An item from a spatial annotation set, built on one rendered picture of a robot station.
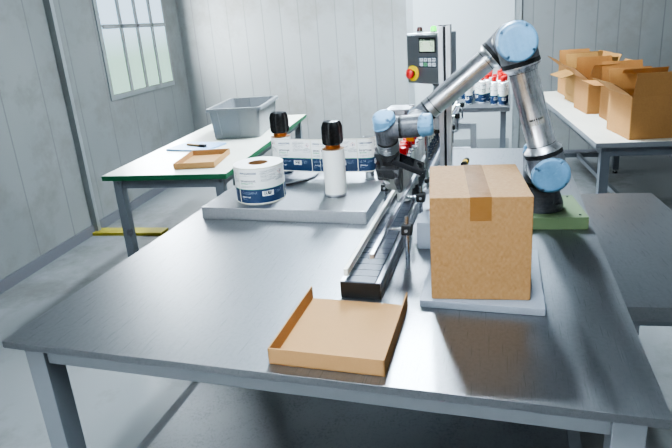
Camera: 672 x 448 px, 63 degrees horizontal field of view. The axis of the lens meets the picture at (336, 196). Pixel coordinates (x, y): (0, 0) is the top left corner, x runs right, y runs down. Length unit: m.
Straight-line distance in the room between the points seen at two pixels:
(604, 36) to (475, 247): 5.01
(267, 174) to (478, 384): 1.26
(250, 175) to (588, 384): 1.41
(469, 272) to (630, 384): 0.42
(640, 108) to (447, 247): 2.32
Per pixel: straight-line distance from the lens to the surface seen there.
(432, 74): 2.16
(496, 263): 1.41
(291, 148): 2.45
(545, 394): 1.19
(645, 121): 3.58
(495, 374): 1.23
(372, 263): 1.58
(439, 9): 6.00
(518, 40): 1.75
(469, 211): 1.35
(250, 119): 3.94
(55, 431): 1.79
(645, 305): 1.56
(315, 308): 1.46
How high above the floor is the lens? 1.54
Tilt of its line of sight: 17 degrees down
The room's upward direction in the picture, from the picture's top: 4 degrees counter-clockwise
